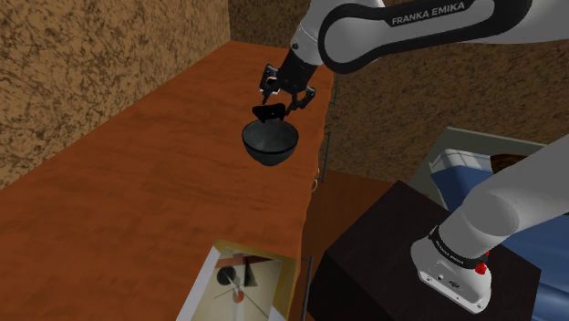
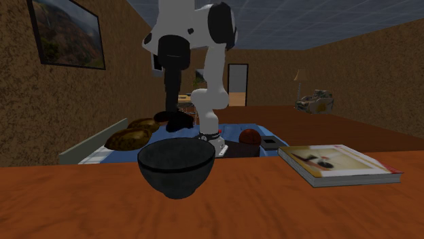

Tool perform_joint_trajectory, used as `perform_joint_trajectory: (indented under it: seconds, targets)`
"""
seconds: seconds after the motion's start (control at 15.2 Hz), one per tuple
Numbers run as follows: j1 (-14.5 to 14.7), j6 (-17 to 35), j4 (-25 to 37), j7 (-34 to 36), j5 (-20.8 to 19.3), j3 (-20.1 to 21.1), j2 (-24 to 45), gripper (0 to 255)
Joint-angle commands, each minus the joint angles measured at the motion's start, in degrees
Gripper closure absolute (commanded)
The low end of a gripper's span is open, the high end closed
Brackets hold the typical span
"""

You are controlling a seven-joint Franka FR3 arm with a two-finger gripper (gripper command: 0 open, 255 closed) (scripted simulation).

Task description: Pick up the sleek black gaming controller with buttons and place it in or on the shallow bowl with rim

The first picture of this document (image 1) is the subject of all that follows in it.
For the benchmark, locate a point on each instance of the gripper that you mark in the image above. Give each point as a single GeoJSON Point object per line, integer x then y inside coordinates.
{"type": "Point", "coordinates": [297, 71]}

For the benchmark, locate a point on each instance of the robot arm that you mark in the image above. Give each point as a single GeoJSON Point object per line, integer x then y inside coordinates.
{"type": "Point", "coordinates": [444, 26]}

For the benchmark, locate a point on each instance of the black rectangular box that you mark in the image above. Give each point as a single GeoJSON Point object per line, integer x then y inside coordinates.
{"type": "Point", "coordinates": [268, 113]}

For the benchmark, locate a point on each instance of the black bowl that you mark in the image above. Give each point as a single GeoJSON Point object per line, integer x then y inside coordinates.
{"type": "Point", "coordinates": [269, 143]}

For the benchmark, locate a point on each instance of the brown wooden chest of drawers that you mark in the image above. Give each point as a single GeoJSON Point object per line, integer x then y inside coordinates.
{"type": "Point", "coordinates": [133, 186]}

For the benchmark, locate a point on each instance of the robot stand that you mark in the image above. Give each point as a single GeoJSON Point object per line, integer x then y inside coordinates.
{"type": "Point", "coordinates": [378, 249]}

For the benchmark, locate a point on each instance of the book with abstract art cover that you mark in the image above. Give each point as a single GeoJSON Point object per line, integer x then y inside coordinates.
{"type": "Point", "coordinates": [240, 284]}

